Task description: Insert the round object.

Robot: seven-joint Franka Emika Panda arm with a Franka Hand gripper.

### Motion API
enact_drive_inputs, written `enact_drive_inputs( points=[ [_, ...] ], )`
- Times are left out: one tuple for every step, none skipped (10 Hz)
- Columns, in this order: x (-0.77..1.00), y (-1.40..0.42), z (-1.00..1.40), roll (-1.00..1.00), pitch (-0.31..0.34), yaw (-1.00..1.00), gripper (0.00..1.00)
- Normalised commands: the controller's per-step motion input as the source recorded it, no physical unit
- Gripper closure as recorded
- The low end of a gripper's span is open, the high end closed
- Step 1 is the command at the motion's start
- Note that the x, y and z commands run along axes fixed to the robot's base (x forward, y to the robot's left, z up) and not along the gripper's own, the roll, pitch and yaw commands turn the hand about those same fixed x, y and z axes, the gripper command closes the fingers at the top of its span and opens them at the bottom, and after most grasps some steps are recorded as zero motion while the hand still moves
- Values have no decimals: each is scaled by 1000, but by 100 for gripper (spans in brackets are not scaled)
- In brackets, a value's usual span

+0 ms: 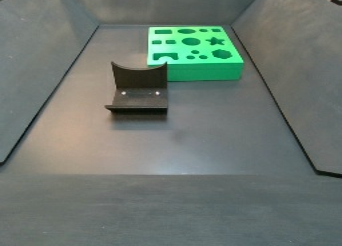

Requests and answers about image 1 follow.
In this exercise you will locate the green shape sorter block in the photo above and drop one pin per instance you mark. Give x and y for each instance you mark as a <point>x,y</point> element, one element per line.
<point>198,52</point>

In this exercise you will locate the black curved holder bracket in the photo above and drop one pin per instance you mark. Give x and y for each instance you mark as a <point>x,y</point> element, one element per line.
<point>140,89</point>

